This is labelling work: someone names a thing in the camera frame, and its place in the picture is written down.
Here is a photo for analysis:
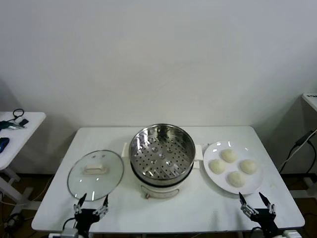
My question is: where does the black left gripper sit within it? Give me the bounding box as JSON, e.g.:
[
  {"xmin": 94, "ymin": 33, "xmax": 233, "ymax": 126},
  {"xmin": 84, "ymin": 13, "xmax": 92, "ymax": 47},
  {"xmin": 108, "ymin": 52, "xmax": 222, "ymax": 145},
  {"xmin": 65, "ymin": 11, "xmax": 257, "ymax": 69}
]
[{"xmin": 73, "ymin": 192, "xmax": 110, "ymax": 236}]

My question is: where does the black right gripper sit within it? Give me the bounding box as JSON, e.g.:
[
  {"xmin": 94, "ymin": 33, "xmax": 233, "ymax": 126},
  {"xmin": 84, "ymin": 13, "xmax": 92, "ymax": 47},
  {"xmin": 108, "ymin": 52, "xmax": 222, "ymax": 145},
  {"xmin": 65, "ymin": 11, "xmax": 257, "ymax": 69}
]
[{"xmin": 238, "ymin": 192, "xmax": 280, "ymax": 236}]

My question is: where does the white steamed baozi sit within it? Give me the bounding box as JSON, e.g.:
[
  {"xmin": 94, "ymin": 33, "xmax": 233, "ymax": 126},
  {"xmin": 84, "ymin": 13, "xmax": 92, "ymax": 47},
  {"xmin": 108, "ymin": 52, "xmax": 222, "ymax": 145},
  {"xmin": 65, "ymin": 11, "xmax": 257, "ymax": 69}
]
[
  {"xmin": 209, "ymin": 159, "xmax": 226, "ymax": 174},
  {"xmin": 239, "ymin": 159, "xmax": 258, "ymax": 174},
  {"xmin": 220, "ymin": 149, "xmax": 238, "ymax": 163},
  {"xmin": 227, "ymin": 171, "xmax": 246, "ymax": 187}
]

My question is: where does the glass lid with cream handle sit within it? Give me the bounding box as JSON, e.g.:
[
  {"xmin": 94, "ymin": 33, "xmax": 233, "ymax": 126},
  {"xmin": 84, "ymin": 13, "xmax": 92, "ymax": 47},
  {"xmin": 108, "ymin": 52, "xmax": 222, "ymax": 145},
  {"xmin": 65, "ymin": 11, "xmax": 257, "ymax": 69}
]
[{"xmin": 67, "ymin": 149, "xmax": 124, "ymax": 202}]

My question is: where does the perforated steel steamer basket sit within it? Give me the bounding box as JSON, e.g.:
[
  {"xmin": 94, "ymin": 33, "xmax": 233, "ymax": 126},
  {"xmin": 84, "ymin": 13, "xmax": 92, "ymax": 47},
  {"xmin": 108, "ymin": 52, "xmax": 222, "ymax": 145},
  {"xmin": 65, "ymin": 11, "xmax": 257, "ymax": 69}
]
[{"xmin": 121, "ymin": 123, "xmax": 203, "ymax": 183}]

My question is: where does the white round plate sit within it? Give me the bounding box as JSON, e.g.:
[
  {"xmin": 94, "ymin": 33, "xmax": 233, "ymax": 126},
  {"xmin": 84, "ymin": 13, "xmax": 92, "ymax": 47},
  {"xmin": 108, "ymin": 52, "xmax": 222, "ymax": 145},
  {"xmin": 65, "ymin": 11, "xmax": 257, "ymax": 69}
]
[{"xmin": 203, "ymin": 140, "xmax": 264, "ymax": 195}]

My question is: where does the cream electric cooker base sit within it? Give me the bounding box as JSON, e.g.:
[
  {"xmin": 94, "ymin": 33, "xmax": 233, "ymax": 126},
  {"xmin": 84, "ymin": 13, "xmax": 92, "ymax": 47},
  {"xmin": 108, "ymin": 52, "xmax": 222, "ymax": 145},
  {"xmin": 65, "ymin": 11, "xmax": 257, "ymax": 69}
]
[{"xmin": 130, "ymin": 160, "xmax": 200, "ymax": 200}]

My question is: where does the black power adapter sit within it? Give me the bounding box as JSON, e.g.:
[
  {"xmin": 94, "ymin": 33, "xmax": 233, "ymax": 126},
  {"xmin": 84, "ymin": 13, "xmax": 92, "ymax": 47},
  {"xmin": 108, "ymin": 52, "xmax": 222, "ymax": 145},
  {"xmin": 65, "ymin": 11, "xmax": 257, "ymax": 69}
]
[{"xmin": 296, "ymin": 130, "xmax": 313, "ymax": 147}]

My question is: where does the white side table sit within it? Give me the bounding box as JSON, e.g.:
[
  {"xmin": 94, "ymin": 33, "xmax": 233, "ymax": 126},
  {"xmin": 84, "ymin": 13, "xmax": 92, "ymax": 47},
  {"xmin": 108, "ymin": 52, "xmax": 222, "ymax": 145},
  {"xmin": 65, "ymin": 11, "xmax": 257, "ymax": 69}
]
[{"xmin": 0, "ymin": 111, "xmax": 47, "ymax": 211}]

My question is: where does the blue object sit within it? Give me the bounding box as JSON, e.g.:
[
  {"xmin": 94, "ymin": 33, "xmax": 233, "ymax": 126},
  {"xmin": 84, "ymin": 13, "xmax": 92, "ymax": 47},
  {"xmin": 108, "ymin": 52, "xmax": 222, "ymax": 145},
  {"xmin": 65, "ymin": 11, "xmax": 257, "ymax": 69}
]
[{"xmin": 0, "ymin": 137, "xmax": 10, "ymax": 153}]

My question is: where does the white side cabinet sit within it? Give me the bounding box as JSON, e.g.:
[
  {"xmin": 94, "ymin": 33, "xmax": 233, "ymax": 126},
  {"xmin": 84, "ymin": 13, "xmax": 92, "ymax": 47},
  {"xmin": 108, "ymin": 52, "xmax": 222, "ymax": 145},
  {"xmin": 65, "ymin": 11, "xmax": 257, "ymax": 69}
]
[{"xmin": 301, "ymin": 93, "xmax": 317, "ymax": 112}]

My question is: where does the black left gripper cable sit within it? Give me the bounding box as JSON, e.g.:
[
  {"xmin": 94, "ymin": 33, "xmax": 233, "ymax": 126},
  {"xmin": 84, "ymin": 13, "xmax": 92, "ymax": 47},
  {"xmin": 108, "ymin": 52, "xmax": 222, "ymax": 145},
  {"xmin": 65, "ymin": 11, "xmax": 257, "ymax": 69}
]
[{"xmin": 62, "ymin": 217, "xmax": 77, "ymax": 232}]

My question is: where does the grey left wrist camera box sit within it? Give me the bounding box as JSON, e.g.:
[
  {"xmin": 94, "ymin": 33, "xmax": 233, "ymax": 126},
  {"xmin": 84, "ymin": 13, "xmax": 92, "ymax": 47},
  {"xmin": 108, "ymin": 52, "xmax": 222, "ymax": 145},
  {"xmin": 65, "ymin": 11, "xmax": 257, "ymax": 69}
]
[{"xmin": 61, "ymin": 229, "xmax": 79, "ymax": 238}]

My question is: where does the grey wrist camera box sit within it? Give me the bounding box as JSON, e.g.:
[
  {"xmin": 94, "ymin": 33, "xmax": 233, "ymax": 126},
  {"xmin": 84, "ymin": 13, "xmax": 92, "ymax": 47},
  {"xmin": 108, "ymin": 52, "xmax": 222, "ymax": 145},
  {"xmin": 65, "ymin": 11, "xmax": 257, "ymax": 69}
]
[
  {"xmin": 61, "ymin": 229, "xmax": 79, "ymax": 238},
  {"xmin": 283, "ymin": 229, "xmax": 301, "ymax": 238}
]

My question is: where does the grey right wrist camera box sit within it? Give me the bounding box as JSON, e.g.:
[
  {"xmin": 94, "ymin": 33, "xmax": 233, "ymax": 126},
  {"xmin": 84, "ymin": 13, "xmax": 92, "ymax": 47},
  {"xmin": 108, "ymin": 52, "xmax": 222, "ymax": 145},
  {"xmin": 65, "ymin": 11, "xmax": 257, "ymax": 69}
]
[{"xmin": 283, "ymin": 229, "xmax": 301, "ymax": 238}]

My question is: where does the cream floor cable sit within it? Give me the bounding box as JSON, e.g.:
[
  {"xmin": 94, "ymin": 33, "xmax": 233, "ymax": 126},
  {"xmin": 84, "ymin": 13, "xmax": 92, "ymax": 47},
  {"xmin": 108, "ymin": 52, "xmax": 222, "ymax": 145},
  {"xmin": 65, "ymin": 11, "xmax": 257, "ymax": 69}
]
[{"xmin": 0, "ymin": 173, "xmax": 54, "ymax": 206}]

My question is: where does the white wall cable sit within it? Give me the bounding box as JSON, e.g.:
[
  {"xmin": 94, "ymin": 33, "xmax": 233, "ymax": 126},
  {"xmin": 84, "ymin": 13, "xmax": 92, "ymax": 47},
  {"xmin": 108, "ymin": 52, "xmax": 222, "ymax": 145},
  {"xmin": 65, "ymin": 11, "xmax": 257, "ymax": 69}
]
[{"xmin": 279, "ymin": 128, "xmax": 317, "ymax": 173}]

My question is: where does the black wall cable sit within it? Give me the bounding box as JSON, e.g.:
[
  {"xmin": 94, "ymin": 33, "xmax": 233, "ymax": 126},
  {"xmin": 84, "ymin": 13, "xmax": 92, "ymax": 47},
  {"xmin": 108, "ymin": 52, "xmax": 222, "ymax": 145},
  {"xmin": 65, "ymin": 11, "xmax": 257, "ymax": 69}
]
[{"xmin": 279, "ymin": 140, "xmax": 317, "ymax": 174}]

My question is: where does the black floor cable bundle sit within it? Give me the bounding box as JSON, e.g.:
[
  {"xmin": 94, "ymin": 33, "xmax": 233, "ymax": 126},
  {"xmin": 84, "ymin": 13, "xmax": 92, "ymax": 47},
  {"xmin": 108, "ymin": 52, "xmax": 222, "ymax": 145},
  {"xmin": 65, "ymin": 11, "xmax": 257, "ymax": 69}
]
[{"xmin": 0, "ymin": 213, "xmax": 33, "ymax": 235}]

